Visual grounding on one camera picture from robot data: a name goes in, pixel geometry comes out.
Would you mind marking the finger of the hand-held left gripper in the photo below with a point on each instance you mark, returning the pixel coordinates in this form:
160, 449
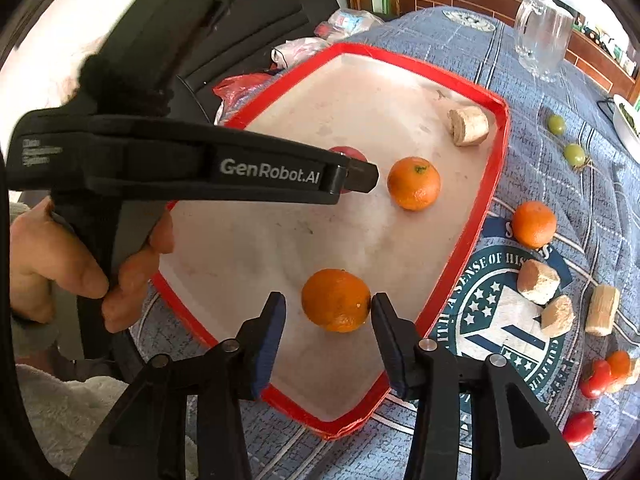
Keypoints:
361, 177

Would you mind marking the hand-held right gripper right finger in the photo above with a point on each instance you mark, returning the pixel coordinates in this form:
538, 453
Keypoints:
392, 345

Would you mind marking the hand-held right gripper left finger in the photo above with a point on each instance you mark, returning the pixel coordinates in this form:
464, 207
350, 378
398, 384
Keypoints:
267, 340

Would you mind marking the red tomato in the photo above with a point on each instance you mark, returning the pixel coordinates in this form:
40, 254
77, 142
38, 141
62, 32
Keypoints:
595, 379
345, 152
579, 427

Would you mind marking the orange with green stem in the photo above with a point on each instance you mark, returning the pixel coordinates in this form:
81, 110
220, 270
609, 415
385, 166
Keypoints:
414, 183

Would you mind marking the large orange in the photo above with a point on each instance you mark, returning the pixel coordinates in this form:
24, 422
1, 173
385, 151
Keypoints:
336, 300

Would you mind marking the red-rimmed white tray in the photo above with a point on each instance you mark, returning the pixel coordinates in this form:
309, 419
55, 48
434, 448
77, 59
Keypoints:
300, 240

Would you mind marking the cork piece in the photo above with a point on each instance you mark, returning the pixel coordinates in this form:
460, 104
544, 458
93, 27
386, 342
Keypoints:
467, 127
537, 282

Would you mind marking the small orange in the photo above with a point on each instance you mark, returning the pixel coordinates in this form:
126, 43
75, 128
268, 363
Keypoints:
619, 364

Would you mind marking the person's left hand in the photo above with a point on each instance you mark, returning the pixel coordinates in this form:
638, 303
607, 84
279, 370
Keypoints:
45, 255

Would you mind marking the red plastic bag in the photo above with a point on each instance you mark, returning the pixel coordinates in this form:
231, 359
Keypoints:
240, 85

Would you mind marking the white pink plastic bag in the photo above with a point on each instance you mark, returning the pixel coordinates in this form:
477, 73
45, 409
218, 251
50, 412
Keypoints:
295, 50

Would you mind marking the clear plastic bag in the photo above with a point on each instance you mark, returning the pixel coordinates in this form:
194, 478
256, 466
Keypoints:
350, 22

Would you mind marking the blue printed tablecloth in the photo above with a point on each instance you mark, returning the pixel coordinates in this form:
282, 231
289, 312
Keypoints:
530, 160

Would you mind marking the green grape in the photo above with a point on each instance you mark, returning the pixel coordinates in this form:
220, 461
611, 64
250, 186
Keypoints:
556, 124
575, 155

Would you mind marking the white towel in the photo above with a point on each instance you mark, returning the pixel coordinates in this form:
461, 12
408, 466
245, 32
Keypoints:
60, 410

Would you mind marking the clear glass mug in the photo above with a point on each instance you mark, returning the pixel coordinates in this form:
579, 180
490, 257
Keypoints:
545, 35

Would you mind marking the white bowl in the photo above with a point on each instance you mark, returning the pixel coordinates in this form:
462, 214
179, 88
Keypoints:
625, 127

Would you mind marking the green vegetables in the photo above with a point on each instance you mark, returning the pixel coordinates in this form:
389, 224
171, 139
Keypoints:
629, 111

